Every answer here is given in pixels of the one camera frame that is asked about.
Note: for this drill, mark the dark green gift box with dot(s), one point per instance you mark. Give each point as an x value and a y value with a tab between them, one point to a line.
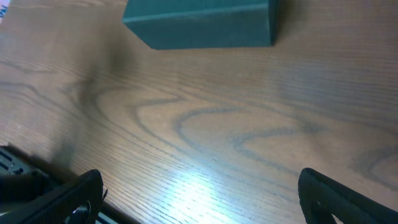
195	24

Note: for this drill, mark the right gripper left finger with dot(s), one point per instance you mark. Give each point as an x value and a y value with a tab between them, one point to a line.
77	201

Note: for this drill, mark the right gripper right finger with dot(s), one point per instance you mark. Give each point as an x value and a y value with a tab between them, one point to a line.
324	200

